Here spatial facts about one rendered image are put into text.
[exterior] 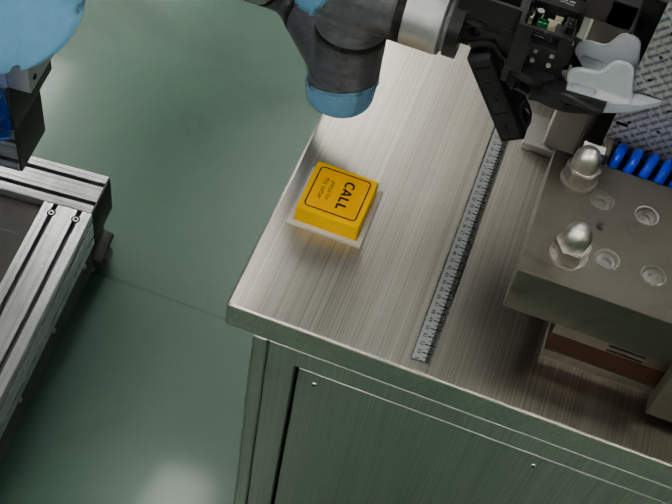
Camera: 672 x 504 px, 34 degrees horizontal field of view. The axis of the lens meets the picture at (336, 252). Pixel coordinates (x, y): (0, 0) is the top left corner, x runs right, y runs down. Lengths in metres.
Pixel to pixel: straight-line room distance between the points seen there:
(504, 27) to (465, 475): 0.49
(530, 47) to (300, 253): 0.31
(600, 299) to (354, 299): 0.25
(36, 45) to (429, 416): 0.54
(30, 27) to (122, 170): 1.48
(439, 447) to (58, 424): 1.00
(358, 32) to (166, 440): 1.11
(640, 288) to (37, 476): 1.26
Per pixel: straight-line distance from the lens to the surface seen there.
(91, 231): 2.06
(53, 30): 0.93
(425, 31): 1.07
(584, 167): 1.08
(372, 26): 1.09
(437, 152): 1.27
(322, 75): 1.16
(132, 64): 2.59
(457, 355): 1.11
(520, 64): 1.07
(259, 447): 1.35
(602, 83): 1.09
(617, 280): 1.05
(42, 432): 2.06
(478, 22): 1.08
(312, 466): 1.35
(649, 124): 1.14
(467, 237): 1.20
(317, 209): 1.16
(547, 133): 1.28
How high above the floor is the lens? 1.83
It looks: 53 degrees down
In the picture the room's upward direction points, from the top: 11 degrees clockwise
